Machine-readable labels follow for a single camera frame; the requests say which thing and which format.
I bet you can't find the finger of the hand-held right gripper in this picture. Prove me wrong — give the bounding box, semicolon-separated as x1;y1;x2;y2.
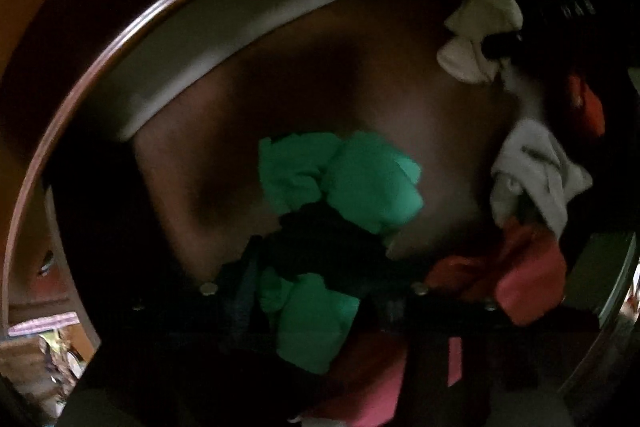
481;31;526;58

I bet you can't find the pink patterned cloth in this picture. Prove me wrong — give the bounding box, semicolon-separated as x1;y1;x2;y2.
7;311;81;337

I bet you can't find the green and black underwear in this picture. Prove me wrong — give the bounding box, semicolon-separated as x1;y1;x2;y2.
256;131;427;376

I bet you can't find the dark wooden desk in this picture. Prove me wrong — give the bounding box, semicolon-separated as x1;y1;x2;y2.
0;0;501;318

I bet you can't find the colourful clutter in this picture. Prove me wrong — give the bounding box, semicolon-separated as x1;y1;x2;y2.
35;337;91;385

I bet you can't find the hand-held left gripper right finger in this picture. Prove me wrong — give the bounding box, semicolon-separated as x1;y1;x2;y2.
372;279;561;427

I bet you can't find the dark red underwear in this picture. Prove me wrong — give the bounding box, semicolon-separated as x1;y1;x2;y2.
300;336;464;427

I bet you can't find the bright red underwear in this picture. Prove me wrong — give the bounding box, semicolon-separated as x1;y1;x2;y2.
567;72;607;138

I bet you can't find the beige underwear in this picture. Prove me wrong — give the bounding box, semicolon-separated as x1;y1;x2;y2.
436;0;524;84

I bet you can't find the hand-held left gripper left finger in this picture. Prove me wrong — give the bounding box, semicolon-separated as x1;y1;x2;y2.
95;239;271;427

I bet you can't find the grey printed underwear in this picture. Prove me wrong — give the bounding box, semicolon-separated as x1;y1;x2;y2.
489;118;594;234

